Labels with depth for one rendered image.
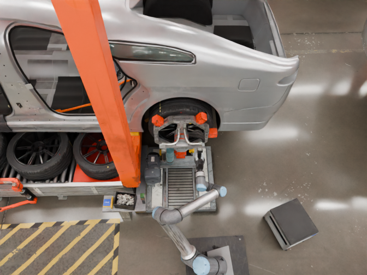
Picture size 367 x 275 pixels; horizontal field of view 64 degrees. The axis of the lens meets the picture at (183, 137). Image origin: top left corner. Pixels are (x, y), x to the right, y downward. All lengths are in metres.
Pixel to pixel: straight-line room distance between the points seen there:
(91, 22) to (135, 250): 2.52
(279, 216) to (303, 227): 0.25
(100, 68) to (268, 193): 2.67
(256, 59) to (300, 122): 2.09
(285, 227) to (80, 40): 2.60
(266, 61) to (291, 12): 3.74
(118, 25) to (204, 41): 0.66
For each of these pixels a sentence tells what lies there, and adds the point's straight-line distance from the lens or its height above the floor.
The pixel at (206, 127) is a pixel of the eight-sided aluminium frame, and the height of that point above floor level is 0.99.
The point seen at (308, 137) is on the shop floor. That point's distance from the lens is 4.32.
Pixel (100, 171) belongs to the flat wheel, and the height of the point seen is 0.50.
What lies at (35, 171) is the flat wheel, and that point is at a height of 0.50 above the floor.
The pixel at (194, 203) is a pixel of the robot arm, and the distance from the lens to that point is 2.52.
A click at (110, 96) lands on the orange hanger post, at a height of 1.95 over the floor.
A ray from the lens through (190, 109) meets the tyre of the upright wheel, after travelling 2.73.
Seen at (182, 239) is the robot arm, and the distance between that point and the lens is 2.70.
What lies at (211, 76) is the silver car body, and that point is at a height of 1.57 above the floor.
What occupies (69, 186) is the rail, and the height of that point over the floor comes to 0.37.
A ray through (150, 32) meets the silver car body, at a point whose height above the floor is 1.87.
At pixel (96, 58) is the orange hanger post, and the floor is 2.25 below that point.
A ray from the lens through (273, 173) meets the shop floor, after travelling 3.87.
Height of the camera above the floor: 3.33
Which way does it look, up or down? 58 degrees down
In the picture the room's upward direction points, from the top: 3 degrees clockwise
